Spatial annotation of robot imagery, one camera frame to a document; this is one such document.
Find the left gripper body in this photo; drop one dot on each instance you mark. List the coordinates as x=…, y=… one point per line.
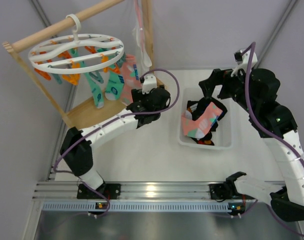
x=136, y=94

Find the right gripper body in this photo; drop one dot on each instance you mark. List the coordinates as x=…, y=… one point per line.
x=217, y=81

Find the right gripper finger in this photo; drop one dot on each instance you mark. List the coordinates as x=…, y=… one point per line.
x=216, y=78
x=226, y=92

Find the pink sock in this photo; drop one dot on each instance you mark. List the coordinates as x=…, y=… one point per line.
x=209, y=115
x=130, y=74

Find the mint green sock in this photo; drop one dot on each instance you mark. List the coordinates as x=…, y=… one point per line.
x=94, y=79
x=115, y=83

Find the white round clip hanger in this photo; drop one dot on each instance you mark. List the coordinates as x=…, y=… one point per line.
x=69, y=56

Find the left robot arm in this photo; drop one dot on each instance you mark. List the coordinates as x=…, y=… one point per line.
x=78, y=145

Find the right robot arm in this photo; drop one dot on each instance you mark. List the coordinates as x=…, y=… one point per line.
x=256, y=93

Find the white plastic basket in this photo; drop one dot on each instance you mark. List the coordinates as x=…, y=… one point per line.
x=222, y=137

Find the argyle orange black sock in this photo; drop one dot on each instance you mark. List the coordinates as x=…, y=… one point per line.
x=207, y=142

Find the white plastic bag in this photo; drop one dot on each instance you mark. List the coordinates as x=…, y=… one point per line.
x=142, y=58

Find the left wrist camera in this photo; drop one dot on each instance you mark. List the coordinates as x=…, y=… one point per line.
x=148, y=83

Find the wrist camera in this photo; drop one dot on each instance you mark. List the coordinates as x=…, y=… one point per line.
x=148, y=83
x=242, y=57

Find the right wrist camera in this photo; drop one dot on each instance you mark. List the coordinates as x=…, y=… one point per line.
x=242, y=57

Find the wooden hanger stand frame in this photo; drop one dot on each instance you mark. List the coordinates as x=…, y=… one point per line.
x=85, y=114

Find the aluminium rail base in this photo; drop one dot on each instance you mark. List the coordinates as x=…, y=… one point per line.
x=191, y=197

